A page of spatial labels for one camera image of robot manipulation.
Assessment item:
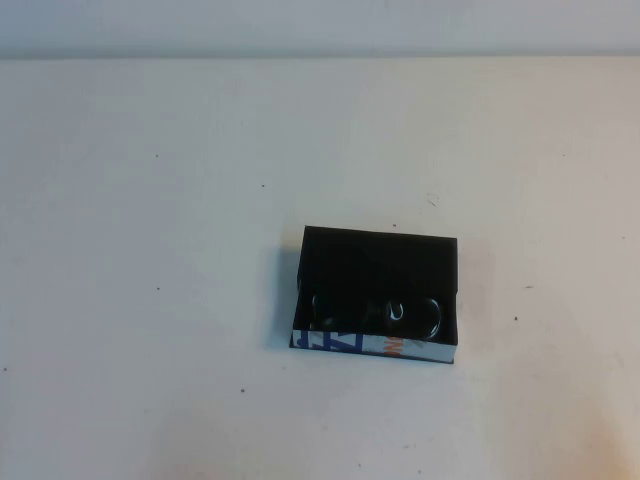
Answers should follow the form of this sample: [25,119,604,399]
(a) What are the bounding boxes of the black frame glasses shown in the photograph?
[309,291,445,345]

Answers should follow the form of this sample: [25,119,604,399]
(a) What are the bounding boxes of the black glasses case printed front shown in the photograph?
[289,224,462,366]

